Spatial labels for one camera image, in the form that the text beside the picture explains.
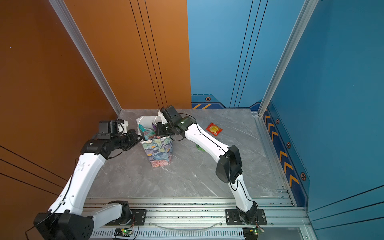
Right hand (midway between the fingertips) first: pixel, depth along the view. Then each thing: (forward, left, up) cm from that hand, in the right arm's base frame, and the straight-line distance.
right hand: (156, 131), depth 80 cm
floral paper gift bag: (-8, -1, -6) cm, 10 cm away
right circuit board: (-42, -48, -25) cm, 69 cm away
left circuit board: (-42, +12, -24) cm, 50 cm away
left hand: (-3, +5, +1) cm, 6 cm away
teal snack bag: (+3, +6, -6) cm, 9 cm away
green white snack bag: (+4, -23, -23) cm, 33 cm away
